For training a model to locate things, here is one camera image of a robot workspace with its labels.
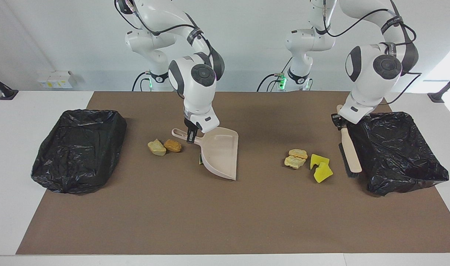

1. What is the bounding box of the brown rounded foam chunk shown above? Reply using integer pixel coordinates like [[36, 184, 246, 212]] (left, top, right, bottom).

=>
[[163, 139, 182, 153]]

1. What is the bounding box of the beige handled black bristle brush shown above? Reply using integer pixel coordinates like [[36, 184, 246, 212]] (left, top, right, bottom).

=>
[[336, 105, 363, 178]]

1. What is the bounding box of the beige plastic dustpan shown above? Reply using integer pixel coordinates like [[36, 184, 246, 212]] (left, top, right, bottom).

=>
[[171, 127, 239, 181]]

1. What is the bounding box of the pale jagged foam chunk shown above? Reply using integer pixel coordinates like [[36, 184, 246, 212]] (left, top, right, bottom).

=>
[[147, 139, 167, 157]]

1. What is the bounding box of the notched yellow green sponge piece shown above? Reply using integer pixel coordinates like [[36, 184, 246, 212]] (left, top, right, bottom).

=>
[[310, 154, 330, 170]]

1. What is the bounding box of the yellow sponge chunk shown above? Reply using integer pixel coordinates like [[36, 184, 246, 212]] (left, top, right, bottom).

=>
[[313, 165, 334, 184]]

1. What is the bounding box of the black bag lined bin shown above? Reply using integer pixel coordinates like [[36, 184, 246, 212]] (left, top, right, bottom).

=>
[[31, 109, 127, 195], [346, 112, 450, 197]]

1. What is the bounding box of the brown table mat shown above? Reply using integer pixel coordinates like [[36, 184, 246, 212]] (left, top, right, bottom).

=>
[[16, 91, 450, 255]]

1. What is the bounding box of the black arm base cable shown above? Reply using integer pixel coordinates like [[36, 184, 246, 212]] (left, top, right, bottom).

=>
[[132, 71, 151, 92], [256, 73, 282, 92]]

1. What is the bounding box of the right arm gripper cable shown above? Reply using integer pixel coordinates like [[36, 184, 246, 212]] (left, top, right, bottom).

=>
[[114, 0, 225, 80]]

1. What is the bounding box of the arm gripper cable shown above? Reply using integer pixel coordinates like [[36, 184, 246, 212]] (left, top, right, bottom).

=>
[[321, 0, 423, 106], [114, 0, 225, 80]]

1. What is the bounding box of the black camera stand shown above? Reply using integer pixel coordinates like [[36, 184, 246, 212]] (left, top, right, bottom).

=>
[[0, 71, 19, 101], [427, 71, 450, 103]]

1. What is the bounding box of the left arm gripper cable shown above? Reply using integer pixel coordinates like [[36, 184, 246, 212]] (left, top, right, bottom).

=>
[[321, 0, 423, 106]]

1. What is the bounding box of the white wall outlet box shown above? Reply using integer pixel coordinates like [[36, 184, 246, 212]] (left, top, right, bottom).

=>
[[48, 70, 77, 89]]

